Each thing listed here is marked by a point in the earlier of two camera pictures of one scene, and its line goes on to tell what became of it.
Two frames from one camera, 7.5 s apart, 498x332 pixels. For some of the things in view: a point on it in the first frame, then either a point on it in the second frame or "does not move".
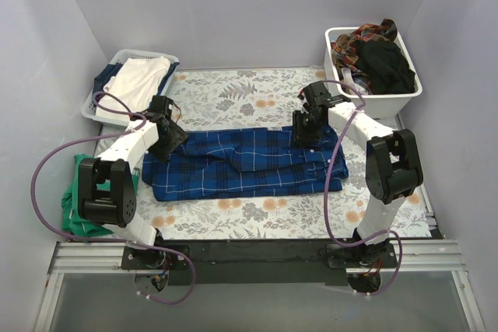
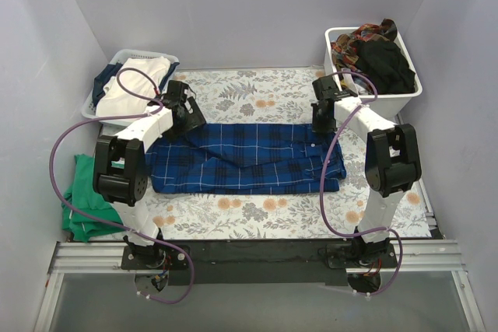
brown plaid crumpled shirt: (343, 47) does not move
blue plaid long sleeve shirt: (236, 162) does not move
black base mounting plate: (264, 263) does not move
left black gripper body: (171, 141) → (191, 115)
